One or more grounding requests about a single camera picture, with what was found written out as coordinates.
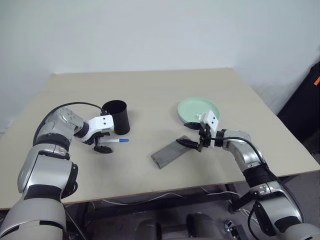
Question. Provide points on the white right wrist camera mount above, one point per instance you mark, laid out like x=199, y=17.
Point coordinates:
x=211, y=120

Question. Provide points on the small silver device on floor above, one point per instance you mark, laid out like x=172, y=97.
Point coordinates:
x=228, y=225

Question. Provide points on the black case with orange label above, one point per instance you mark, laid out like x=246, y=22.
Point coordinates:
x=300, y=112

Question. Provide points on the dark rounded shape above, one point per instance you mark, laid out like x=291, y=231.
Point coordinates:
x=203, y=226

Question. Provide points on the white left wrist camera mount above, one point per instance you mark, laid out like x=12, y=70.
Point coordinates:
x=102, y=122

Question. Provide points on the black cup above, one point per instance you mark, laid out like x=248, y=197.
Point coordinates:
x=121, y=120

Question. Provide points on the grey glasses case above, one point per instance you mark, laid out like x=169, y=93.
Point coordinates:
x=167, y=153

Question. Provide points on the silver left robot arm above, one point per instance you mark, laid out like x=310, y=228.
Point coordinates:
x=42, y=175

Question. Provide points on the crumpled white tissue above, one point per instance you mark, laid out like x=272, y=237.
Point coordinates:
x=200, y=116

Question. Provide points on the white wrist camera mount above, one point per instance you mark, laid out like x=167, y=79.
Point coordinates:
x=211, y=120
x=102, y=122

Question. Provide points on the white marker with blue cap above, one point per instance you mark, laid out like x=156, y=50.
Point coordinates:
x=117, y=141

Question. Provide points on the green plate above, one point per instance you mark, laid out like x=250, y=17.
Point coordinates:
x=191, y=108

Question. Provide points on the black table frame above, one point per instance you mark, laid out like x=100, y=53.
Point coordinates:
x=240, y=200

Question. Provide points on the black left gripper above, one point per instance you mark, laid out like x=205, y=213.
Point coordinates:
x=96, y=141

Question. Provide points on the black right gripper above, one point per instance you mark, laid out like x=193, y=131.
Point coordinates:
x=205, y=140

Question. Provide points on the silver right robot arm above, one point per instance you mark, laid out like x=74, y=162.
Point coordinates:
x=255, y=170

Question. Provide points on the light blue plate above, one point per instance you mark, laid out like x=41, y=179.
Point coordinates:
x=182, y=120

